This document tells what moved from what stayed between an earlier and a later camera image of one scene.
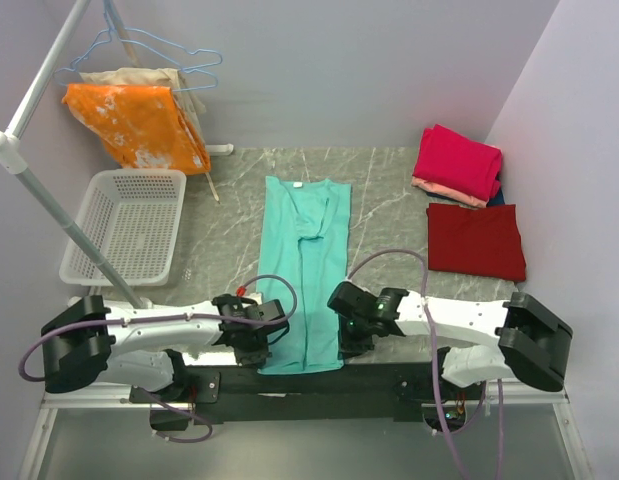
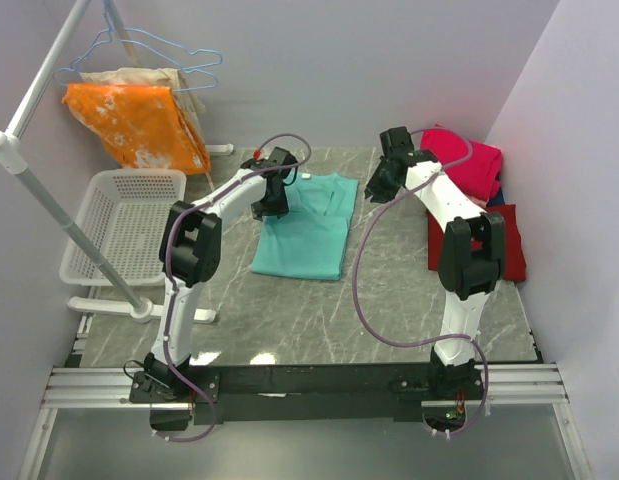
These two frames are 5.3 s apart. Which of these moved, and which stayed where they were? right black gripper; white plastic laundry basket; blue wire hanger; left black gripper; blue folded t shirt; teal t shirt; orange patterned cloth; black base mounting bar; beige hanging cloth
Moved: right black gripper; teal t shirt; left black gripper
Stayed: blue folded t shirt; orange patterned cloth; black base mounting bar; blue wire hanger; beige hanging cloth; white plastic laundry basket
